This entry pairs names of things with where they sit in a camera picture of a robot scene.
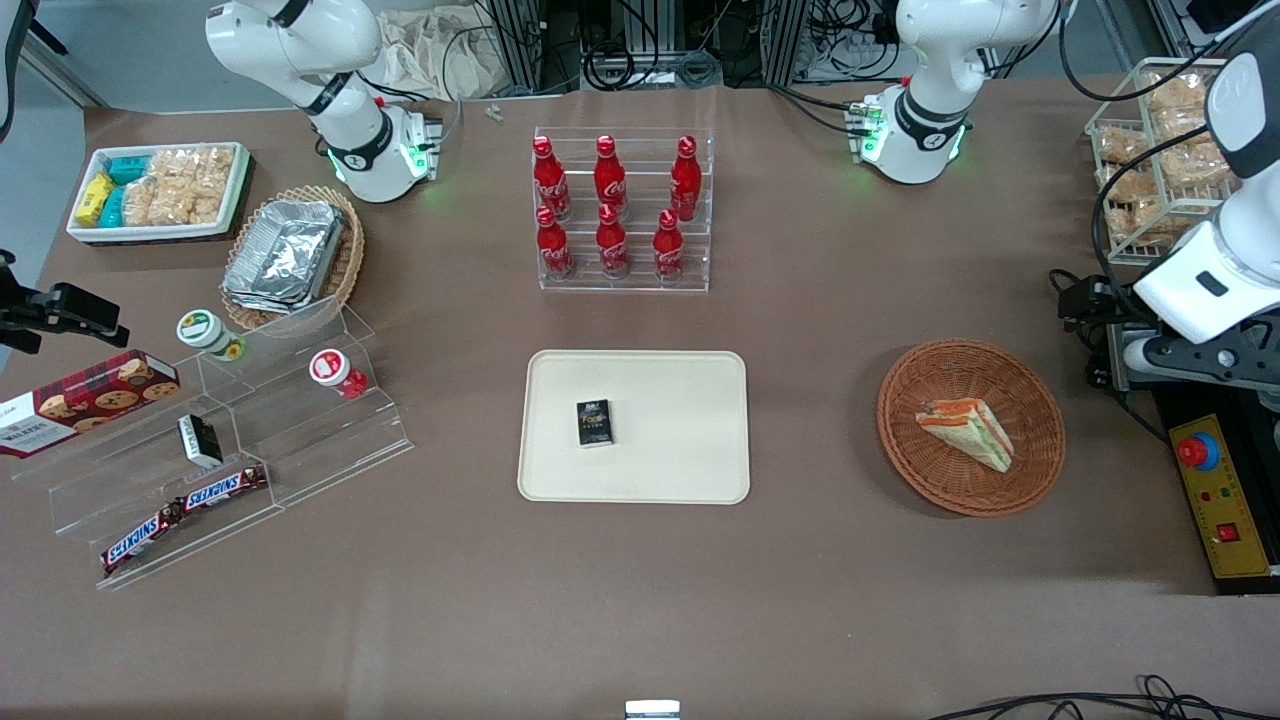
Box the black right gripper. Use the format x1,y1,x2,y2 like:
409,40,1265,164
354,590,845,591
0,250,132,350

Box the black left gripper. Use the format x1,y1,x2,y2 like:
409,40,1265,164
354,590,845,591
1058,278,1163,343

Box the triangular wrapped sandwich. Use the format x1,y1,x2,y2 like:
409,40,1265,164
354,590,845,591
915,396,1016,474

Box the round brown wicker basket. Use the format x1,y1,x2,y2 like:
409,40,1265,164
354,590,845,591
876,338,1068,519

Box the oval wicker basket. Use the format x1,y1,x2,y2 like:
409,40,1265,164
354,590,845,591
219,185,367,332

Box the beige plastic tray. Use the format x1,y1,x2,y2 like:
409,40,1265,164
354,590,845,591
516,348,752,506

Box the white rectangular plastic bin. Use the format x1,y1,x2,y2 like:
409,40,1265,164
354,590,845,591
66,142,252,246

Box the red tartan cookie box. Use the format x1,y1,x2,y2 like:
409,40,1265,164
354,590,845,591
0,350,182,460

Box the clear bag of bread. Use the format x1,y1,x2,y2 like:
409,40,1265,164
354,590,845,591
1102,196,1205,248
1098,124,1153,167
1140,72,1213,113
1150,110,1233,189

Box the yellow snack pack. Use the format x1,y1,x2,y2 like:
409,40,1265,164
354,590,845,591
75,172,117,228

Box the green lidded yogurt cup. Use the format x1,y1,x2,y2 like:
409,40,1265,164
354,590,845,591
177,309,247,363

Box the clear bag of rice crackers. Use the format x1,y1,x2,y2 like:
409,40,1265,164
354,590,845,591
148,147,235,193
121,180,227,227

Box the small black box white side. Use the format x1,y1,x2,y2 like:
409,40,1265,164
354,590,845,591
177,413,225,470

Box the stack of foil trays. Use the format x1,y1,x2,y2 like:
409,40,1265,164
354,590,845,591
221,199,347,315

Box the black controller box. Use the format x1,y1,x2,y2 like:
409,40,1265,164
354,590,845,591
1084,320,1280,597

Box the Snickers chocolate bar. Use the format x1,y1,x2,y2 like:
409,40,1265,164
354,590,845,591
174,463,270,514
100,499,188,577

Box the yellow emergency stop box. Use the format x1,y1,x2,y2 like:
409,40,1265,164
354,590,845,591
1167,412,1278,582

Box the red lidded yogurt cup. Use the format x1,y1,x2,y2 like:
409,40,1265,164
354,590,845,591
308,348,370,401

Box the clear acrylic step display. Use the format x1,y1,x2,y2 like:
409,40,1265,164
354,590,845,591
10,294,416,592

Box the red Coca-Cola bottle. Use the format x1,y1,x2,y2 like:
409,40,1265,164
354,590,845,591
595,203,632,280
532,136,572,222
652,208,687,284
535,206,577,282
593,135,629,217
669,135,704,224

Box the beige crumpled cloth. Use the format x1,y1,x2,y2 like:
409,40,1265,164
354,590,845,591
374,8,503,102

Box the clear acrylic bottle rack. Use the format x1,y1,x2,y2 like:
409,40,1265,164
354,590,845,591
532,126,717,295

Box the small black printed box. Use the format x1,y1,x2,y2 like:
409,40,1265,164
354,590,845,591
575,398,615,449

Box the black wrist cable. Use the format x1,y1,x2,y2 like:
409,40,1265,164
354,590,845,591
1048,122,1241,301

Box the white wire rack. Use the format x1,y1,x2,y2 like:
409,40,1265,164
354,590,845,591
1084,56,1263,267

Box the black base cables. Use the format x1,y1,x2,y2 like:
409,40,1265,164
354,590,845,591
766,82,873,139

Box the black floor cables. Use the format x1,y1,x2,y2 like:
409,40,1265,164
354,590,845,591
928,674,1280,720

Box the aluminium frame rack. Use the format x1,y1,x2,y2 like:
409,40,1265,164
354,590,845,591
478,0,901,96

